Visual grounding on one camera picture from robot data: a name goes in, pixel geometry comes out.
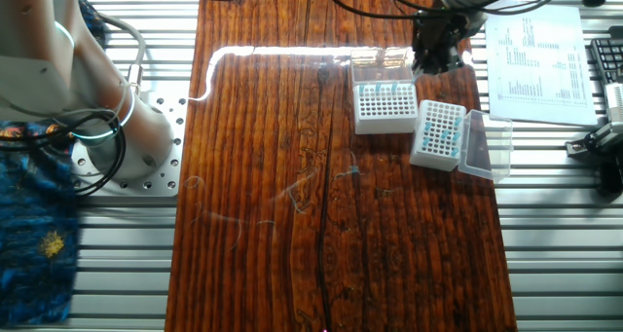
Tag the black keyboard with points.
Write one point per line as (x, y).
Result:
(608, 54)

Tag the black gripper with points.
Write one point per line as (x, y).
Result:
(445, 30)

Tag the white pipette tip holder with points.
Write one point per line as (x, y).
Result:
(384, 126)
(433, 162)

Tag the silver perforated base plate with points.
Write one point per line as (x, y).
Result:
(168, 178)

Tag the blue painted cloth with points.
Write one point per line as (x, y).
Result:
(34, 273)

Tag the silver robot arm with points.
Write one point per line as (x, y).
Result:
(48, 79)

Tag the brown wooden board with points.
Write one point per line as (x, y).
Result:
(272, 200)

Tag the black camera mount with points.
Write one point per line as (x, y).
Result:
(598, 139)

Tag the printed paper sheet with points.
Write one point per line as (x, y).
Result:
(540, 79)

